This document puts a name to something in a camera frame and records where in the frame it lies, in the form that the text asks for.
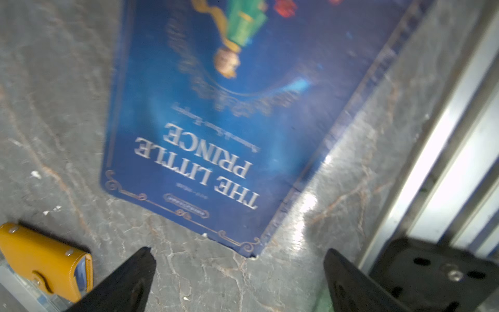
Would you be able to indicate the blue Little Prince book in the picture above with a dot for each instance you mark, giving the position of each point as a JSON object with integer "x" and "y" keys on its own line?
{"x": 222, "y": 111}

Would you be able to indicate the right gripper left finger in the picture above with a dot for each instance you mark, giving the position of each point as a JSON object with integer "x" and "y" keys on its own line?
{"x": 126, "y": 289}

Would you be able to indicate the aluminium mounting rail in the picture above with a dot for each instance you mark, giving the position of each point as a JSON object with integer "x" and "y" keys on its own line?
{"x": 448, "y": 194}

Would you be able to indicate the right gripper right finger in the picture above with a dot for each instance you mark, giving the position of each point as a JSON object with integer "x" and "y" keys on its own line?
{"x": 351, "y": 290}

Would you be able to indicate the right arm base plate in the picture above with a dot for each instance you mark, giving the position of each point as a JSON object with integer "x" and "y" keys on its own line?
{"x": 427, "y": 277}

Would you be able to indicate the yellow card wallet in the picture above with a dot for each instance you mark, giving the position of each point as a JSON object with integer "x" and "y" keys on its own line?
{"x": 54, "y": 267}

